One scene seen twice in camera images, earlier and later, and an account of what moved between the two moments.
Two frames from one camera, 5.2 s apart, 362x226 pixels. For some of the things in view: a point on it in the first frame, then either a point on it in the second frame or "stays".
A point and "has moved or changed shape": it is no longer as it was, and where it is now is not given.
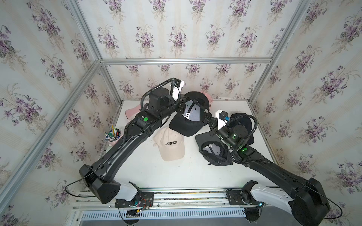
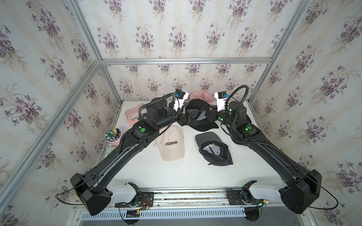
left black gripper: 180,103 → 185,119
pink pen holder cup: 112,136 stays
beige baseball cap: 170,144 stays
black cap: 193,120 has moved or changed shape
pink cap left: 130,113 stays
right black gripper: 213,127 → 213,112
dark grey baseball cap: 214,149 stays
